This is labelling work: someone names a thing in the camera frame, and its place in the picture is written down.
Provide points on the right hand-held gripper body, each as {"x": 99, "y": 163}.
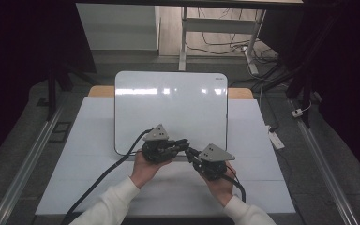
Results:
{"x": 214, "y": 162}

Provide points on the wooden table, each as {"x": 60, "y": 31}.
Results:
{"x": 101, "y": 91}

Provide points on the white desk frame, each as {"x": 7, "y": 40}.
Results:
{"x": 218, "y": 25}

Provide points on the dark curtain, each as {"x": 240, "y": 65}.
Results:
{"x": 18, "y": 62}
{"x": 353, "y": 78}

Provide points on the person's right hand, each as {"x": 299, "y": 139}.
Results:
{"x": 223, "y": 189}

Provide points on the black floor plate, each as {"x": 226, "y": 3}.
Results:
{"x": 61, "y": 132}

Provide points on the white power strip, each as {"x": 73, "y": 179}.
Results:
{"x": 276, "y": 140}

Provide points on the small white adapter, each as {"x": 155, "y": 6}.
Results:
{"x": 297, "y": 112}

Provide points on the person's left hand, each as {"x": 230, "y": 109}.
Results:
{"x": 145, "y": 172}

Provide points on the white whiteboard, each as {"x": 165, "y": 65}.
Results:
{"x": 168, "y": 106}

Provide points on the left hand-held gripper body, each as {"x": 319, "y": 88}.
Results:
{"x": 156, "y": 148}

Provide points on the aluminium floor rail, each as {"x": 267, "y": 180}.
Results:
{"x": 325, "y": 178}
{"x": 22, "y": 175}

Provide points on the white table cover sheet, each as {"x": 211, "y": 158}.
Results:
{"x": 256, "y": 187}

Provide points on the white cabinet panel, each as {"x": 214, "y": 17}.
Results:
{"x": 118, "y": 28}

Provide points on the black metal stand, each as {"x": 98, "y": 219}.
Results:
{"x": 52, "y": 93}
{"x": 306, "y": 90}

